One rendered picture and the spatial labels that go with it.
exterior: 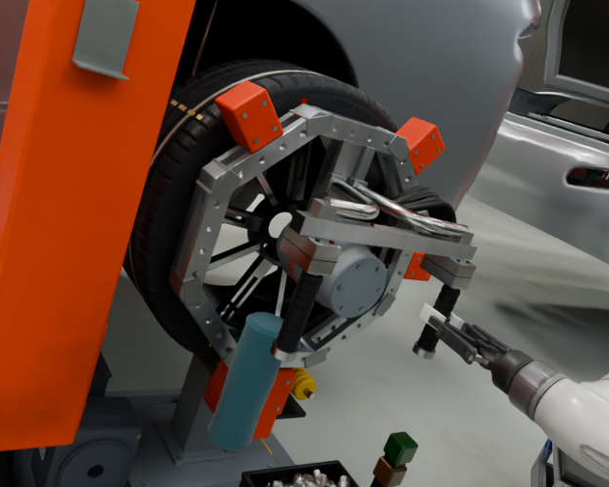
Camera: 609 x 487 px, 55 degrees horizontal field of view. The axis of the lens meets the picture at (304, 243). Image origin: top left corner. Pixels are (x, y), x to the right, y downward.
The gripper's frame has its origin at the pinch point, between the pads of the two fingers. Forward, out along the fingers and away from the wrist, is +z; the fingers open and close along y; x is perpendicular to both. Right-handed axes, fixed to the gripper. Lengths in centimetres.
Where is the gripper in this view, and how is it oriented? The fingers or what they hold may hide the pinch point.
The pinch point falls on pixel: (440, 318)
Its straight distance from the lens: 117.2
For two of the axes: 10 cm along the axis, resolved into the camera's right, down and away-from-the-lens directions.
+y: 7.9, 1.1, 6.1
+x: 3.3, -9.0, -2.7
